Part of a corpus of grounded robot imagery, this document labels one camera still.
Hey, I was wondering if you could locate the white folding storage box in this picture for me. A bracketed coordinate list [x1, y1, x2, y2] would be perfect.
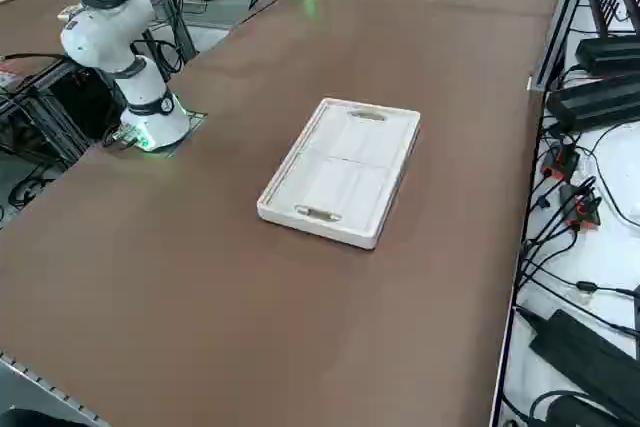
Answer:
[256, 97, 421, 251]

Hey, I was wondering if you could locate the orange black plug adapter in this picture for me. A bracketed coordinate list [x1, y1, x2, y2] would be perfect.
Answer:
[558, 182, 603, 231]
[541, 140, 580, 181]

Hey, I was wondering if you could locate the long black power strip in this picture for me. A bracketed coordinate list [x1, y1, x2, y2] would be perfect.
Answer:
[528, 309, 640, 421]

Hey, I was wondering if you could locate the aluminium extrusion post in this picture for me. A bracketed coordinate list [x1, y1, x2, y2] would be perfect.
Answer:
[528, 0, 601, 93]

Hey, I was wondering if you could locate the black metal frame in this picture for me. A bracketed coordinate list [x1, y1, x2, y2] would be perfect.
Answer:
[0, 54, 126, 168]

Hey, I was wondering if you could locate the aluminium table edge rail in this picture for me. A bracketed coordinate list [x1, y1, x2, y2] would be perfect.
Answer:
[0, 346, 114, 427]

